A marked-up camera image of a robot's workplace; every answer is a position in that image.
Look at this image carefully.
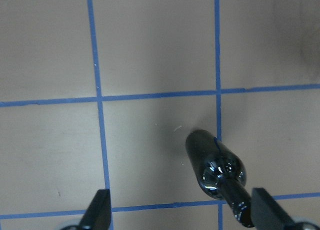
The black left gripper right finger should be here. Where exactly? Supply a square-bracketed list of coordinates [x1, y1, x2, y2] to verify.
[251, 188, 299, 230]

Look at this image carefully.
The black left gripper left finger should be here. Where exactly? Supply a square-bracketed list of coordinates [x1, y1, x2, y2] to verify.
[77, 189, 111, 230]

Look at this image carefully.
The dark glass wine bottle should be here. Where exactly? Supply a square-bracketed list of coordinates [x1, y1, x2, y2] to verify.
[185, 129, 254, 227]

